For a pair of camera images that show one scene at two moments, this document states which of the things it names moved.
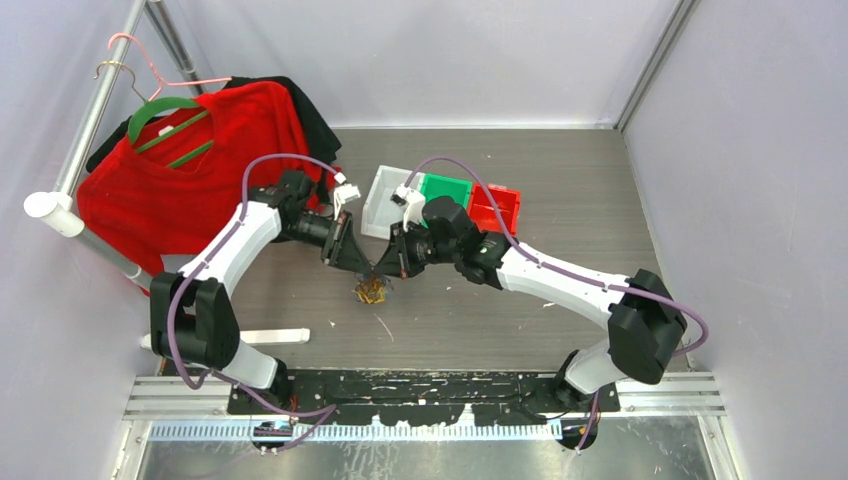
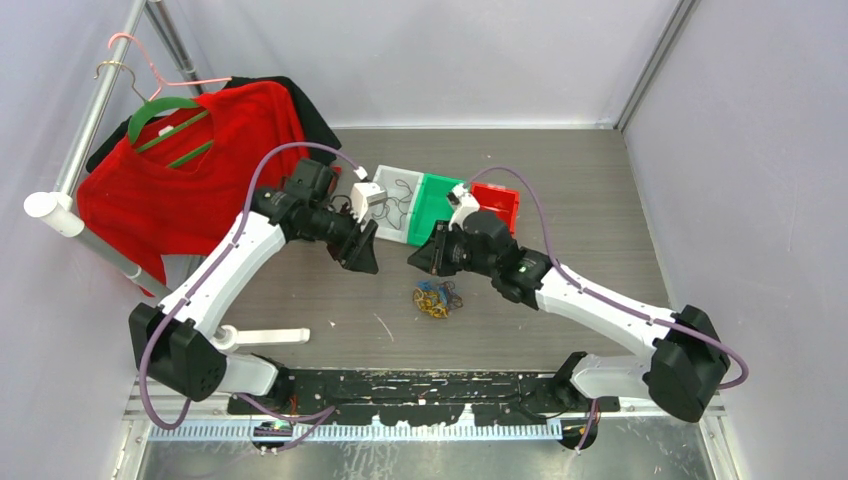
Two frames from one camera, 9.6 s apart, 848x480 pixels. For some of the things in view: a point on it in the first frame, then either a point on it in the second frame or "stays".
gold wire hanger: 124,65 stays
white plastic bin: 381,211 stays
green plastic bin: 434,186 stays
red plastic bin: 482,213 stays
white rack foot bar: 248,338 stays
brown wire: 368,282 to 454,300
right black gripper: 397,260 to 432,257
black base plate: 417,396 stays
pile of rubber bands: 372,292 to 429,301
